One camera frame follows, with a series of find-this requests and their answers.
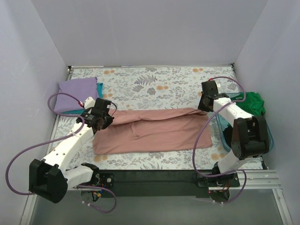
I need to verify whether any aluminium frame rail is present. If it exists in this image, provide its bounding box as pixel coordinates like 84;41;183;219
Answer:
21;65;292;225

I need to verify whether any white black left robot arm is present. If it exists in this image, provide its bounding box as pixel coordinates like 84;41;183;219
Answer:
29;107;113;203

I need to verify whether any folded teal t-shirt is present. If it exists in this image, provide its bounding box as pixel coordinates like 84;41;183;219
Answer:
60;82;104;115

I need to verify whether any green t-shirt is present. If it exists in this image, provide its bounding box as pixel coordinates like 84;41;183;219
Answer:
236;92;266;116

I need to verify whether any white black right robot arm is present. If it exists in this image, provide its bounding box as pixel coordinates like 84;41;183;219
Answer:
199;93;270;186

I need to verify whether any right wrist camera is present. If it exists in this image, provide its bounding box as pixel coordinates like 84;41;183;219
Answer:
201;80;219;95

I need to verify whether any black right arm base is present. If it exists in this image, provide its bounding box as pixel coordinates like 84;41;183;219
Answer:
192;173;240;188

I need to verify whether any folded purple t-shirt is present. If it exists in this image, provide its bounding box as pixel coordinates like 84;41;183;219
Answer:
53;76;99;114

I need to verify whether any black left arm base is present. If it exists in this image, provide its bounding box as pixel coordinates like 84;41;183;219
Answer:
81;172;115;189

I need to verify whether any pink t-shirt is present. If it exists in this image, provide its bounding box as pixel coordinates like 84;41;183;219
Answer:
92;108;212;155

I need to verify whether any blue plastic bin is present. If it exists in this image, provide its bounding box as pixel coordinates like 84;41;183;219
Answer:
213;92;275;155

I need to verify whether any black t-shirt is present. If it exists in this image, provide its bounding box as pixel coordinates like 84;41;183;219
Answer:
223;126;233;147

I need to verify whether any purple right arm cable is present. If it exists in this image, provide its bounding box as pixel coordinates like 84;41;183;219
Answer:
193;76;247;207

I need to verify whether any floral patterned tablecloth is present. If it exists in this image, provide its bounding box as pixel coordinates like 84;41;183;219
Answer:
68;67;240;170

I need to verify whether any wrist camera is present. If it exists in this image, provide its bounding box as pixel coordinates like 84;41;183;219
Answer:
201;80;219;95
79;97;112;112

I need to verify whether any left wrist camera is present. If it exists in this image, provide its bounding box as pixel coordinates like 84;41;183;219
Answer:
79;97;112;112

